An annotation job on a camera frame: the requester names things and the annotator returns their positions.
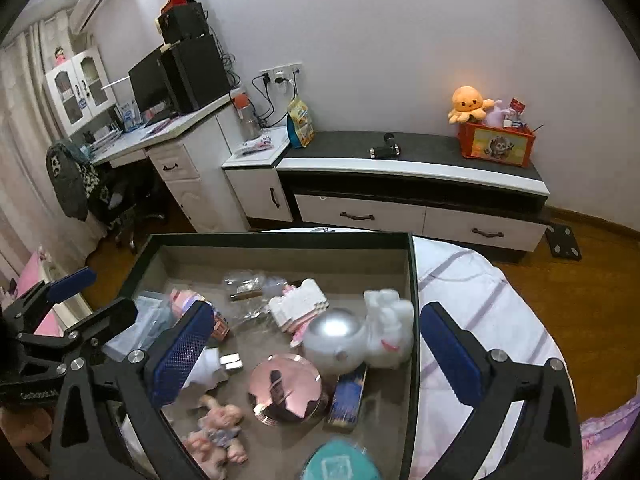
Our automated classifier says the pink white block castle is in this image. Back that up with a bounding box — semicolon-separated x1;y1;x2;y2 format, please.
268;277;329;346

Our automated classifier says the black dumbbell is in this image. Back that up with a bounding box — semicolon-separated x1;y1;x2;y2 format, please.
369;132;401;159

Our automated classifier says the pink packet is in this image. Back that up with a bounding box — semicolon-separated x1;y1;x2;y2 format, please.
232;135;275;158

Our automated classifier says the black monitor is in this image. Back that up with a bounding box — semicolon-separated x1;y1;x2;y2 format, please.
128;47;176;116

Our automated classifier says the black computer tower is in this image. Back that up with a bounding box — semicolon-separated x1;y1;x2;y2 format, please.
160;35;230;115

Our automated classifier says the pink cloth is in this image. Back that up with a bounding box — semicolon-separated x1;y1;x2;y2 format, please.
15;247;68;336

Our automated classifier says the white desk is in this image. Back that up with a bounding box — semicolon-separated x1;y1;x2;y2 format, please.
85;87;251;233

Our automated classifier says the blue white box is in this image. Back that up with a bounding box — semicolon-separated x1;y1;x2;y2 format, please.
117;102;141;133

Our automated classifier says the rose gold round container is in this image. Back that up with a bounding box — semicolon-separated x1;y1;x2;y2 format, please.
248;353;331;426

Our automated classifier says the black speaker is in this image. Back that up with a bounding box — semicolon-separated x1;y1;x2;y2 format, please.
156;2;208;43

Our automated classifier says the pink plastic item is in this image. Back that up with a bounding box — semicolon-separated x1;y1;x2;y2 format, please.
167;287;211;316

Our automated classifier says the person's left hand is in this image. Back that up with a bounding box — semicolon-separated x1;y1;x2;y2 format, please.
0;405;53;446

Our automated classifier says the white plug charger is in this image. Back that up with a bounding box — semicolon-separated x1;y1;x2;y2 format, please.
182;347;241;391

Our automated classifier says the orange cap water bottle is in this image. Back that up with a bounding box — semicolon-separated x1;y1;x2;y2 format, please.
234;94;258;141

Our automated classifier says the pink doll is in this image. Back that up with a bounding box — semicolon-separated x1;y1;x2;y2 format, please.
182;395;248;480

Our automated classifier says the black office chair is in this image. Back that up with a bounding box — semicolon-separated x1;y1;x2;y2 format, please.
75;160;168;253

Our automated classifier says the dark blue box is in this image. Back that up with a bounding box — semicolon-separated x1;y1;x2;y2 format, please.
327;365;368;431

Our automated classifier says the cream curtain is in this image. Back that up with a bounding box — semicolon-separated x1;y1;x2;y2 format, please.
0;20;101;281

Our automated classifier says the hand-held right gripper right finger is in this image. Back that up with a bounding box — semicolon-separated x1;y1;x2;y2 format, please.
419;301;584;480

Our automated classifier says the orange octopus plush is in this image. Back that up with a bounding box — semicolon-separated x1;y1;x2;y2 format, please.
447;86;496;125

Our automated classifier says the black power cable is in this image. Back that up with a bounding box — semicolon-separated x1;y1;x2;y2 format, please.
250;72;281;128

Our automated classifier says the white striped quilt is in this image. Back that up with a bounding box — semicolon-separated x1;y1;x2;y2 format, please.
250;227;576;480

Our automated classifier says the black white tv stand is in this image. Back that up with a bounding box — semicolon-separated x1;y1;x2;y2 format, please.
276;131;551;263

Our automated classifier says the white hutch cabinet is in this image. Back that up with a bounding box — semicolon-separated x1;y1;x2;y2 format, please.
45;45;121;136

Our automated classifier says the white plastic device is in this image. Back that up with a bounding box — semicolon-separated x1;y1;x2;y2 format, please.
362;289;415;368

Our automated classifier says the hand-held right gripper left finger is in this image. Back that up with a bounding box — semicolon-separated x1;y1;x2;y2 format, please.
50;301;216;480

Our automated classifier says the yellow blue snack bag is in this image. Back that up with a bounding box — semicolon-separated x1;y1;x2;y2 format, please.
286;97;317;148

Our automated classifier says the silver ball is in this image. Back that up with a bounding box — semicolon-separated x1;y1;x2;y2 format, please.
302;307;373;376

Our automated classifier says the red toy box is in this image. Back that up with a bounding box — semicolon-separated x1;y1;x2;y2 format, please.
457;120;537;168

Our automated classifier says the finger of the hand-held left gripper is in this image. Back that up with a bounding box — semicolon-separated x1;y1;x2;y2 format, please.
20;297;139;362
2;266;97;333

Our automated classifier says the black floor scale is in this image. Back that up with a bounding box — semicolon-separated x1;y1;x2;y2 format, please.
545;224;582;261

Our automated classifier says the clear bag with brown stick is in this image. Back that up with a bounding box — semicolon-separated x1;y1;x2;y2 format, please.
222;270;301;331

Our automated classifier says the dark printed jacket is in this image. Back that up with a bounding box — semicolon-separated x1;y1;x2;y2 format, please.
46;141;108;221

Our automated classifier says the small red box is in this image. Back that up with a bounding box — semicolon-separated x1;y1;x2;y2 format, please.
210;305;231;343

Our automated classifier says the white nightstand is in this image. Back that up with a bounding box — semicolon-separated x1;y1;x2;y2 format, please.
221;127;296;223

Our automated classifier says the lilac printed cloth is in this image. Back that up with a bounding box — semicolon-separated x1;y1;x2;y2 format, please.
580;395;640;480

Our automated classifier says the white wall socket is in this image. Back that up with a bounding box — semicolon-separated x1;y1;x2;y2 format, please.
260;62;303;81

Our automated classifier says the teal lid jar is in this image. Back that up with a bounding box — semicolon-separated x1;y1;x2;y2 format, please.
302;437;383;480

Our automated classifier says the clear plastic packet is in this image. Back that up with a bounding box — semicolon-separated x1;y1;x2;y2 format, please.
102;294;176;361

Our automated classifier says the pink plush toy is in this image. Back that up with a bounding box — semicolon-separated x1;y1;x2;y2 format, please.
482;100;513;128

